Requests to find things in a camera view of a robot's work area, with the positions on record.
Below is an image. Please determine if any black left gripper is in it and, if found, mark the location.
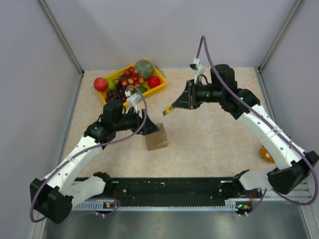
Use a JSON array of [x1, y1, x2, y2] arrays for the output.
[[113, 107, 159, 135]]

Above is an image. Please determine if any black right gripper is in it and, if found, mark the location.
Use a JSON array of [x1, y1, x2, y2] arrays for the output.
[[172, 79, 223, 111]]

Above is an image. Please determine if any brown cardboard express box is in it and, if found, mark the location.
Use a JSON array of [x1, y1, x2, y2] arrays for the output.
[[145, 123, 168, 151]]

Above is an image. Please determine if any yellow utility knife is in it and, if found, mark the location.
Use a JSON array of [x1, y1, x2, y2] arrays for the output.
[[162, 105, 175, 117]]

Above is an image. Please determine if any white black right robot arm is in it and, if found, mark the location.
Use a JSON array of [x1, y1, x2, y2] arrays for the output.
[[172, 63, 319, 197]]

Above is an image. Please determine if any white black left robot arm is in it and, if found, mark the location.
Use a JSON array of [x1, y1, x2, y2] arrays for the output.
[[29, 100, 159, 224]]

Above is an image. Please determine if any red tomato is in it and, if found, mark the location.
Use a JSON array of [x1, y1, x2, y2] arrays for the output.
[[148, 76, 161, 89]]

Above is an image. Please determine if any green lime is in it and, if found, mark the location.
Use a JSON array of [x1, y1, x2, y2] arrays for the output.
[[138, 86, 148, 93]]

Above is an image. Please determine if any yellow plastic fruit tray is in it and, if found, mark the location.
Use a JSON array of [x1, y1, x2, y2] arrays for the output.
[[97, 59, 167, 106]]

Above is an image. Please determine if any dark purple grape bunch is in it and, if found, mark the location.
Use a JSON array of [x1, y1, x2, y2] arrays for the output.
[[105, 82, 127, 103]]

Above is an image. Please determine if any green netted melon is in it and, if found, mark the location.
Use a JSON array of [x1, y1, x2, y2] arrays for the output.
[[135, 60, 154, 79]]

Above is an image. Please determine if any green apple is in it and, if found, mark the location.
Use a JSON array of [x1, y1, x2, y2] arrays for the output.
[[107, 78, 116, 91]]

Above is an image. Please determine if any red apple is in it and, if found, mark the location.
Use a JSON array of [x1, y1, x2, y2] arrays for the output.
[[94, 77, 108, 92]]

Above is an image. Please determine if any toy pineapple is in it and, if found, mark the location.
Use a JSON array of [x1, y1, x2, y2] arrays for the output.
[[260, 146, 275, 163]]

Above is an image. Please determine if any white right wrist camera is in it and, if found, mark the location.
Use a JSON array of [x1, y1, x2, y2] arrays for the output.
[[187, 57, 205, 84]]

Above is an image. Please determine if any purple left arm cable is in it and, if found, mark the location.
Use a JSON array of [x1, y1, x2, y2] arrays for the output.
[[29, 85, 148, 223]]

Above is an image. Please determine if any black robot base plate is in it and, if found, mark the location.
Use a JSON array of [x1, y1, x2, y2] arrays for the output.
[[94, 177, 262, 208]]

